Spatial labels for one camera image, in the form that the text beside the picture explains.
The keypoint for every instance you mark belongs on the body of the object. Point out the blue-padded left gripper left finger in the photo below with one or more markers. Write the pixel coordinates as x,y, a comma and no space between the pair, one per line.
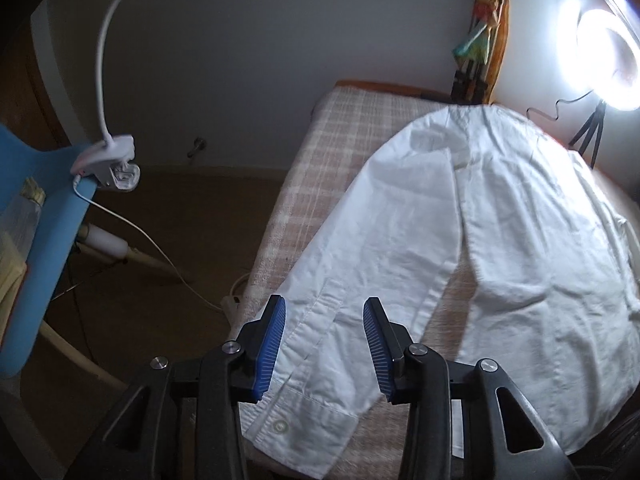
260,341

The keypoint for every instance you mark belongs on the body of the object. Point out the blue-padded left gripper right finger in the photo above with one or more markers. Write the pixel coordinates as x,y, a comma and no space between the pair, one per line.
387,343

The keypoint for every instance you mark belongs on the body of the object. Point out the white long-sleeved shirt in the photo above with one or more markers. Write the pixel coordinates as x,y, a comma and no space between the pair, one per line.
556,266

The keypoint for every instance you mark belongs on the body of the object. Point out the white power strip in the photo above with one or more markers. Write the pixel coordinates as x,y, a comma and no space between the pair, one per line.
231,302

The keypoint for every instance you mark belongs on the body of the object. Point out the plaid beige bed blanket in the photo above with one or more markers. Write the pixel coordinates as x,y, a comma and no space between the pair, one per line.
348,127

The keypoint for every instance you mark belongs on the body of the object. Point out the blue plastic chair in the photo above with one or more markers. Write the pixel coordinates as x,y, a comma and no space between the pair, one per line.
61,216

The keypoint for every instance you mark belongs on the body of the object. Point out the red and yellow books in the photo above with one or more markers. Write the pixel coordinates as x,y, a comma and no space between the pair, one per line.
19,223

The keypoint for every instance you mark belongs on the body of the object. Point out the black mini tripod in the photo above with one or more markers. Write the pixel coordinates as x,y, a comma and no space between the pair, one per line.
591,132

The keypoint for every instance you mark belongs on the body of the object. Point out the bright ring light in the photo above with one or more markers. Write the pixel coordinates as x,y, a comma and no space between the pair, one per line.
599,53

